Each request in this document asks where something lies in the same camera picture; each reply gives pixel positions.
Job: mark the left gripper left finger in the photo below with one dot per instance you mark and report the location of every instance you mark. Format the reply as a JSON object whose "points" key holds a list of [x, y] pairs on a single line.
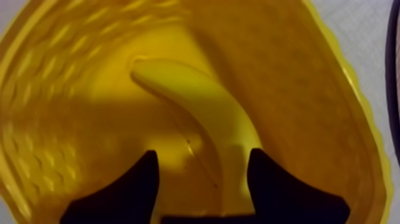
{"points": [[125, 197]]}

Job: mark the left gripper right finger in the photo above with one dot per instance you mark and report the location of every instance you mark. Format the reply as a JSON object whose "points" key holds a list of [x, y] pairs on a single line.
{"points": [[281, 197]]}

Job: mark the yellow toy banana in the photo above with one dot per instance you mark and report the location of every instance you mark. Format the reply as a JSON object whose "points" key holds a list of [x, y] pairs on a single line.
{"points": [[200, 103]]}

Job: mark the yellow plastic basket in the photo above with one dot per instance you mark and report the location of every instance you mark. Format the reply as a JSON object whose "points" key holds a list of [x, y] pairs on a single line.
{"points": [[297, 94]]}

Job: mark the round wooden board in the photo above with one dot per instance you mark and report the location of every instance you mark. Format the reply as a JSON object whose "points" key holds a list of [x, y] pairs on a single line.
{"points": [[392, 81]]}

